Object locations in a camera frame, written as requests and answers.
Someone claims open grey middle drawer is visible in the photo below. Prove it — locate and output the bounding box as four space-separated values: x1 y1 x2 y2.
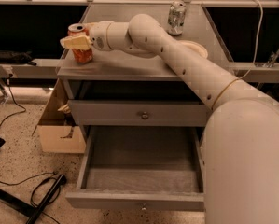
66 126 204 211

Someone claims grey upper drawer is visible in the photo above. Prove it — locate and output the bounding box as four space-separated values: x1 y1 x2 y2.
68 100 211 127

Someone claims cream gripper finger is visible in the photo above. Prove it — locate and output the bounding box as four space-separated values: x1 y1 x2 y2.
60 35 91 50
83 22 97 31

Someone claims black floor cable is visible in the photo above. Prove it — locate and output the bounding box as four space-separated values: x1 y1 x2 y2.
0 73 60 224

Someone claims cardboard box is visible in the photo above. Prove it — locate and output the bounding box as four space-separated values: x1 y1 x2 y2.
37 79 86 154

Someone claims white bowl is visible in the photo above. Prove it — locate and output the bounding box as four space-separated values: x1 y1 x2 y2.
180 40 208 58

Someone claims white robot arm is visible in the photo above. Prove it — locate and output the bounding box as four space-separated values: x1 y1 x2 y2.
60 14 279 224

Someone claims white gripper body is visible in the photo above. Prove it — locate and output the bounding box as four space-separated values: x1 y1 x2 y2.
90 21 112 51

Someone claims red coke can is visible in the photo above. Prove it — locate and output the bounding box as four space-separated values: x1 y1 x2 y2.
68 23 92 63

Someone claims black bag on shelf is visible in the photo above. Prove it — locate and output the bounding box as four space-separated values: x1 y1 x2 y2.
0 50 37 66

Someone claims black floor stand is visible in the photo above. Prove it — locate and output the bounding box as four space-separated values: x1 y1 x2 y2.
0 174 68 224

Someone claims silver soda can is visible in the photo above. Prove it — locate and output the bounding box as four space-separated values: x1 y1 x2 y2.
168 1 187 35

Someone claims white hanging cable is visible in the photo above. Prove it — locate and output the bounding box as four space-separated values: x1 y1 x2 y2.
234 0 264 82

